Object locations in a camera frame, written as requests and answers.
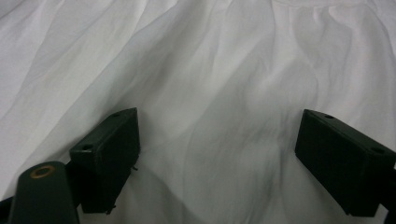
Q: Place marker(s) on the white cloth garment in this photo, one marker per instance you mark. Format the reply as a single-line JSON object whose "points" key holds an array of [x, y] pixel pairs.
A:
{"points": [[199, 62]]}

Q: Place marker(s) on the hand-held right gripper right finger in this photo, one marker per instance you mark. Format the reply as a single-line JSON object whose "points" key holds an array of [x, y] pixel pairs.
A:
{"points": [[342, 161]]}

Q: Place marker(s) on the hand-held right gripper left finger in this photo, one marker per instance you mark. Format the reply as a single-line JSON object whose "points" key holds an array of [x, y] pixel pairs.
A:
{"points": [[106, 155]]}

